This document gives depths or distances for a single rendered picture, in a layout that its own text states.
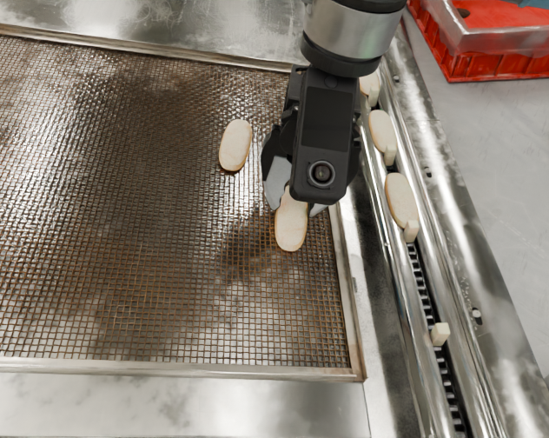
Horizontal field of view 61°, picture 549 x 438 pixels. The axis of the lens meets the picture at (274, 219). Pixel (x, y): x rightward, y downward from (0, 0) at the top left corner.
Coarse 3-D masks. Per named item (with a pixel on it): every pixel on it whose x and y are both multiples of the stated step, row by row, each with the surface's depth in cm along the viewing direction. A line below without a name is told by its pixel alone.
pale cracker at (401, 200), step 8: (392, 176) 65; (400, 176) 65; (392, 184) 63; (400, 184) 63; (408, 184) 63; (392, 192) 63; (400, 192) 62; (408, 192) 63; (392, 200) 62; (400, 200) 61; (408, 200) 62; (392, 208) 61; (400, 208) 61; (408, 208) 61; (416, 208) 61; (400, 216) 60; (408, 216) 60; (416, 216) 60; (400, 224) 60
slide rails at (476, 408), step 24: (360, 96) 77; (384, 96) 77; (384, 168) 67; (408, 168) 67; (384, 192) 64; (432, 240) 59; (408, 264) 56; (432, 264) 56; (408, 288) 54; (432, 288) 54; (408, 312) 52; (456, 312) 52; (456, 336) 51; (432, 360) 49; (456, 360) 49; (432, 384) 47; (432, 408) 46; (480, 408) 46; (480, 432) 44
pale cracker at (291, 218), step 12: (288, 192) 56; (288, 204) 55; (300, 204) 55; (276, 216) 54; (288, 216) 53; (300, 216) 54; (276, 228) 53; (288, 228) 52; (300, 228) 53; (276, 240) 52; (288, 240) 52; (300, 240) 52
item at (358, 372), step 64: (128, 64) 68; (256, 64) 73; (0, 128) 56; (64, 128) 58; (128, 128) 60; (64, 256) 47; (192, 256) 49; (64, 320) 42; (128, 320) 43; (192, 320) 45; (320, 320) 47
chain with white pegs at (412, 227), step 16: (368, 96) 77; (384, 160) 68; (416, 224) 58; (416, 256) 59; (416, 272) 57; (432, 304) 54; (432, 320) 53; (432, 336) 51; (448, 368) 49; (448, 384) 48; (464, 432) 45
